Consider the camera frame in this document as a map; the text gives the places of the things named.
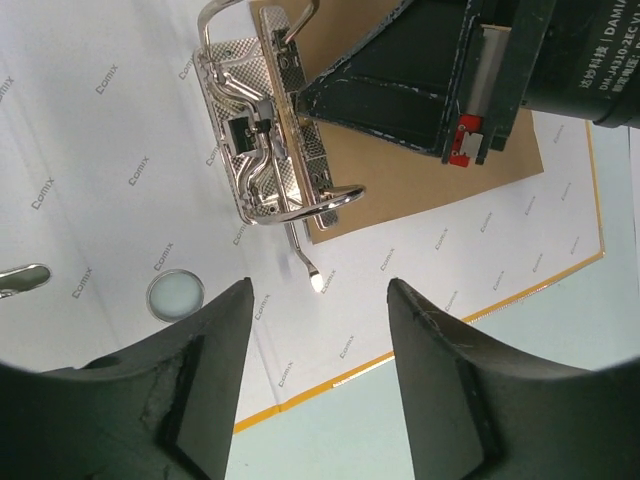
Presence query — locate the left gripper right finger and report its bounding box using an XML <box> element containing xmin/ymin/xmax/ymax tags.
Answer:
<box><xmin>387</xmin><ymin>278</ymin><xmax>639</xmax><ymax>479</ymax></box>

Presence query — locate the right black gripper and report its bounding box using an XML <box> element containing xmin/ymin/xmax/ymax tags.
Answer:
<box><xmin>469</xmin><ymin>1</ymin><xmax>639</xmax><ymax>164</ymax></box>

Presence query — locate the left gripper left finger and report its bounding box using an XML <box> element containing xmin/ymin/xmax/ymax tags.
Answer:
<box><xmin>1</xmin><ymin>278</ymin><xmax>254</xmax><ymax>479</ymax></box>

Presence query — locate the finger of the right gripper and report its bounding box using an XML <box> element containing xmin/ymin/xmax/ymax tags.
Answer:
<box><xmin>296</xmin><ymin>1</ymin><xmax>480</xmax><ymax>158</ymax></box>

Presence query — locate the metal lever arch mechanism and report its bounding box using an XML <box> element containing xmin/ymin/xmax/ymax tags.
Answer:
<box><xmin>193</xmin><ymin>1</ymin><xmax>366</xmax><ymax>292</ymax></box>

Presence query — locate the yellow lever arch folder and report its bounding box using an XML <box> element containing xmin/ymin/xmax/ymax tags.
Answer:
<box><xmin>1</xmin><ymin>1</ymin><xmax>604</xmax><ymax>429</ymax></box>

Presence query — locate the brown cardboard sheet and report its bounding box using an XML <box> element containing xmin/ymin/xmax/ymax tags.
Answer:
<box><xmin>247</xmin><ymin>0</ymin><xmax>546</xmax><ymax>246</ymax></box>

